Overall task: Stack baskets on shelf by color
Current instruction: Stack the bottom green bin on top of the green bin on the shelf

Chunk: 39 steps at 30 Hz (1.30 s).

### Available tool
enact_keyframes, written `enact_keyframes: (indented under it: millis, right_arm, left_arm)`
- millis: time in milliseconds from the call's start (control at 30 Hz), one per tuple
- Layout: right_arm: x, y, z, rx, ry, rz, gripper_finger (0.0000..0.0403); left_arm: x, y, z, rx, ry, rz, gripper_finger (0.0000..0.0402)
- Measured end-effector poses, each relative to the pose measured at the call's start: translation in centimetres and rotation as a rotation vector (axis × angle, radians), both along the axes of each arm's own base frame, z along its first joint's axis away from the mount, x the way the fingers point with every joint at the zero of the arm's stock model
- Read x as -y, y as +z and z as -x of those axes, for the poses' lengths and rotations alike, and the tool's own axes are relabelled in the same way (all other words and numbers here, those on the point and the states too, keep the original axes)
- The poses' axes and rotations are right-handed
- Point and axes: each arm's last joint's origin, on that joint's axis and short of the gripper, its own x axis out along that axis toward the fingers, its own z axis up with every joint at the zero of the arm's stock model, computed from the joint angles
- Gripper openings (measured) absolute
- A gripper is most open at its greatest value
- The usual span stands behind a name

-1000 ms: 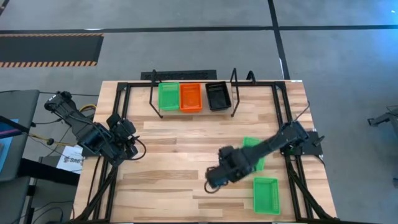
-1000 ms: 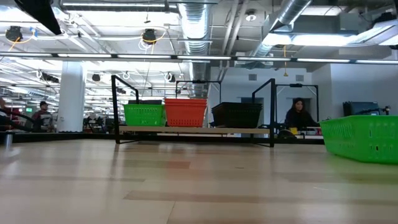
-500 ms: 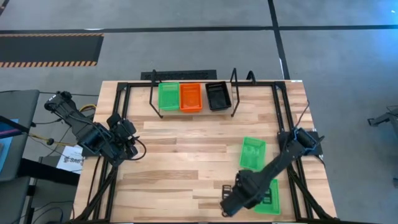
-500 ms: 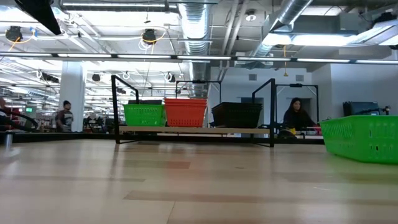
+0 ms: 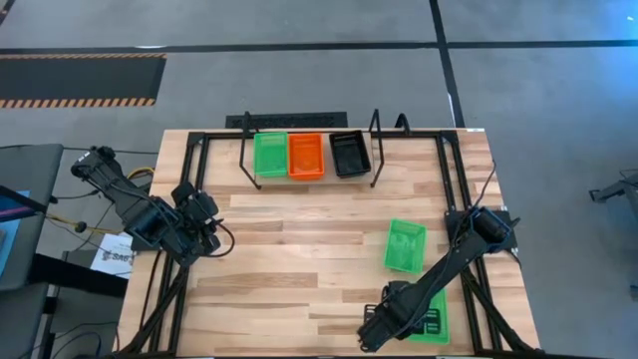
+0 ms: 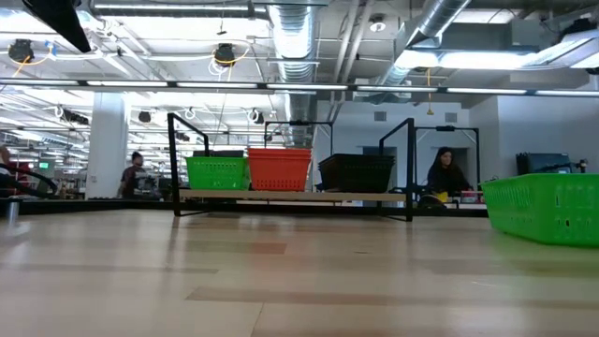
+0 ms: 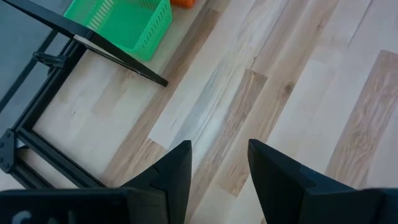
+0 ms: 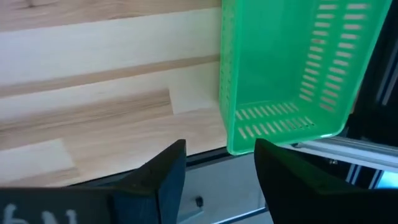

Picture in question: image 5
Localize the black perforated metal panel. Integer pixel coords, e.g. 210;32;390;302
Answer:
224;111;349;131

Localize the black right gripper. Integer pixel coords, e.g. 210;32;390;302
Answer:
357;280;444;353

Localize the wooden shelf with black frame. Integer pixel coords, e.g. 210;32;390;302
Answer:
237;108;386;190

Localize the black left wrist camera cable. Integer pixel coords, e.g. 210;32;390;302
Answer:
207;217;236;259

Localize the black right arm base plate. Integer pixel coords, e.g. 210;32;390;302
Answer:
445;208;520;251

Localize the green plastic slotted basket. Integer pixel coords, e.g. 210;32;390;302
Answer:
404;286;452;346
252;131;290;180
382;217;429;275

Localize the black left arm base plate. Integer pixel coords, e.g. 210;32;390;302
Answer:
130;231;173;253

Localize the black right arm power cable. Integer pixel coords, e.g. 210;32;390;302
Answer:
468;158;498;215

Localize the grey cart table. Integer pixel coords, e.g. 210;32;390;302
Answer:
0;143;65;293

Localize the white printed paper sheet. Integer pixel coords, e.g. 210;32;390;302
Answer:
90;232;135;278

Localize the yellow cable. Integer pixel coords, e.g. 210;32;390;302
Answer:
46;166;157;236

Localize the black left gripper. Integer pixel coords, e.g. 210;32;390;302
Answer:
188;191;224;257

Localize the black mat with hazard stripes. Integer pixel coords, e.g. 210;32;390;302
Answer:
0;52;167;110

